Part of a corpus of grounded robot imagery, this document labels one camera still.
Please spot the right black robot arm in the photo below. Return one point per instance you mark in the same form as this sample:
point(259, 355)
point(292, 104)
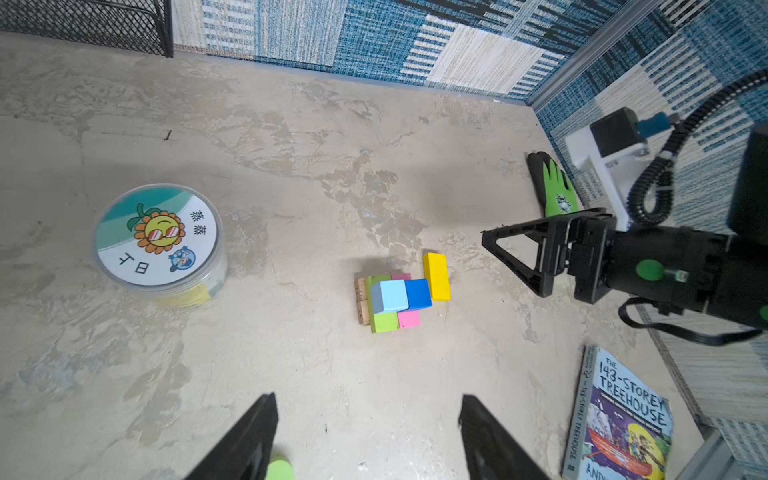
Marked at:
point(671, 268)

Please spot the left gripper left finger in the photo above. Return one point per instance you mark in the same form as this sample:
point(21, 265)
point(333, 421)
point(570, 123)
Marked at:
point(245, 450)

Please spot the round sunflower label jar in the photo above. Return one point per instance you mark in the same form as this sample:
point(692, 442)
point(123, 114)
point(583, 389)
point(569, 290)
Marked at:
point(164, 242)

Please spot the dark blue cube block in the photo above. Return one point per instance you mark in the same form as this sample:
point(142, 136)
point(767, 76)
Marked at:
point(418, 294)

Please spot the light blue cube block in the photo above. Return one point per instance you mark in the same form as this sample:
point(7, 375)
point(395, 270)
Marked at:
point(389, 296)

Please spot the yellow wood block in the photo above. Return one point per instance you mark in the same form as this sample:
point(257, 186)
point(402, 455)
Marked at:
point(436, 273)

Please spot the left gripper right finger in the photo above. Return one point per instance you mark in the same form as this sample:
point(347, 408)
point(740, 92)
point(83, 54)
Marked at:
point(490, 451)

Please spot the lower green cylinder block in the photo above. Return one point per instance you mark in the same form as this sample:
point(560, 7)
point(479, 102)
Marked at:
point(280, 468)

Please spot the green black work glove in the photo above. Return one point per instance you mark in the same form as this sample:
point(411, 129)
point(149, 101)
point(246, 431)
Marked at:
point(555, 192)

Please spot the black wire shelf rack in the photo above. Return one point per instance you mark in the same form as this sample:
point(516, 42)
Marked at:
point(140, 25)

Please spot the purple treehouse book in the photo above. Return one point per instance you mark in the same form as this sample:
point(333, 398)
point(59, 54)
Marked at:
point(620, 428)

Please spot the light green rectangular block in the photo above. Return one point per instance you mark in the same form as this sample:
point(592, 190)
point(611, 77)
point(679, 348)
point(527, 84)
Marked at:
point(383, 322)

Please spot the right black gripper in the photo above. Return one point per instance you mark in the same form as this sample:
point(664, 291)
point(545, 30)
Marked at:
point(588, 233)

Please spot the natural wood block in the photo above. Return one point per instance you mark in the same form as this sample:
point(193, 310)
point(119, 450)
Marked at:
point(361, 289)
point(363, 312)

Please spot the pink rectangular block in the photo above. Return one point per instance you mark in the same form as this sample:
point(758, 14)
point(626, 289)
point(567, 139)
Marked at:
point(406, 319)

